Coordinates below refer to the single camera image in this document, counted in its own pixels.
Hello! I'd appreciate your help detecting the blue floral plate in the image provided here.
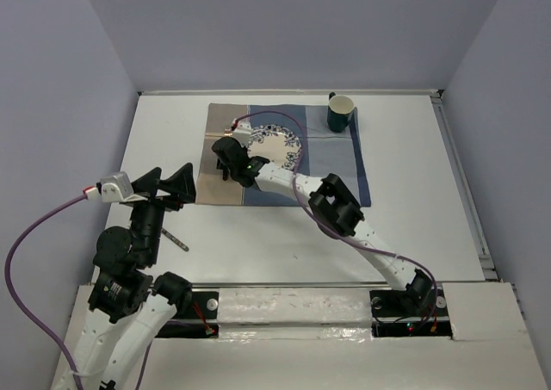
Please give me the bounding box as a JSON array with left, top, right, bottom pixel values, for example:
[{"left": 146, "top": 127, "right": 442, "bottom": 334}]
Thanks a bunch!
[{"left": 247, "top": 124, "right": 302, "bottom": 170}]

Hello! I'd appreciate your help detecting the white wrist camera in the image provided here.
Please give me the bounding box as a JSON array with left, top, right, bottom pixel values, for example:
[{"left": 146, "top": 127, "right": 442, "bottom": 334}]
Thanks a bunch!
[
  {"left": 230, "top": 120, "right": 253, "bottom": 146},
  {"left": 83, "top": 171, "right": 146, "bottom": 203}
]

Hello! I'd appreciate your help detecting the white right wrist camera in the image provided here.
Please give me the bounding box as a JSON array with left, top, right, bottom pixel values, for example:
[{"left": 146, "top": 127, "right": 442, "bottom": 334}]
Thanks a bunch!
[{"left": 230, "top": 120, "right": 253, "bottom": 146}]

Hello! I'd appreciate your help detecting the green mug white inside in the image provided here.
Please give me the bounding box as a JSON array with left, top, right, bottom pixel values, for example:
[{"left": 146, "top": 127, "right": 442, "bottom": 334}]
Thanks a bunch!
[{"left": 326, "top": 92, "right": 355, "bottom": 133}]

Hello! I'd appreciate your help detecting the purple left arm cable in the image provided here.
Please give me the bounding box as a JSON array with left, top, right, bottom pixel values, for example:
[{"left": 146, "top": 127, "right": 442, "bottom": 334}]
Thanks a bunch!
[{"left": 3, "top": 189, "right": 207, "bottom": 390}]

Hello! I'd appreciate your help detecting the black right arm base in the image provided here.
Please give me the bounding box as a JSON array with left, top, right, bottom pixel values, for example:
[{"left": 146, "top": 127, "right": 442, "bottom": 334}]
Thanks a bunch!
[{"left": 369, "top": 269, "right": 452, "bottom": 338}]

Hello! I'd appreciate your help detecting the blue patchwork cloth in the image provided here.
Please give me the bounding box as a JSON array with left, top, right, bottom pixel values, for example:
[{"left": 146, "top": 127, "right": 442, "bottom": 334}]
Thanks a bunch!
[{"left": 196, "top": 103, "right": 371, "bottom": 207}]

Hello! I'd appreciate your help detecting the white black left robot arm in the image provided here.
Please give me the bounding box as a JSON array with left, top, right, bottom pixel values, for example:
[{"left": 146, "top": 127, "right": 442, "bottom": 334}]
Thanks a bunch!
[{"left": 54, "top": 164, "right": 196, "bottom": 389}]

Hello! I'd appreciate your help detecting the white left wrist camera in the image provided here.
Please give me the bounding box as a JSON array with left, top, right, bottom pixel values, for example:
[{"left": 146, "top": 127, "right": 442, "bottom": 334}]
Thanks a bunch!
[{"left": 83, "top": 171, "right": 146, "bottom": 203}]

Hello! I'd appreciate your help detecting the black-handled steak knife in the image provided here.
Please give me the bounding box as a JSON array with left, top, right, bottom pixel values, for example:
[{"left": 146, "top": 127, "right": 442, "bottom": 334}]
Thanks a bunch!
[{"left": 162, "top": 230, "right": 189, "bottom": 251}]

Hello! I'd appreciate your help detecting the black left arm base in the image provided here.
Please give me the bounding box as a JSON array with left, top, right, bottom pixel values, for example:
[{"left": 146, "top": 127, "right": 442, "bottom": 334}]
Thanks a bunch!
[{"left": 157, "top": 290, "right": 220, "bottom": 339}]

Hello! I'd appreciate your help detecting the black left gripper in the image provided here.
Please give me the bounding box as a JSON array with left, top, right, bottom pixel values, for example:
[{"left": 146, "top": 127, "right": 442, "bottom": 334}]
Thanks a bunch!
[{"left": 127, "top": 160, "right": 197, "bottom": 263}]

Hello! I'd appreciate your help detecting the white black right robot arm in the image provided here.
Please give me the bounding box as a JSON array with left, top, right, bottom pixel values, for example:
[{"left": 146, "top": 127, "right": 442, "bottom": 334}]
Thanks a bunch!
[{"left": 212, "top": 137, "right": 436, "bottom": 314}]

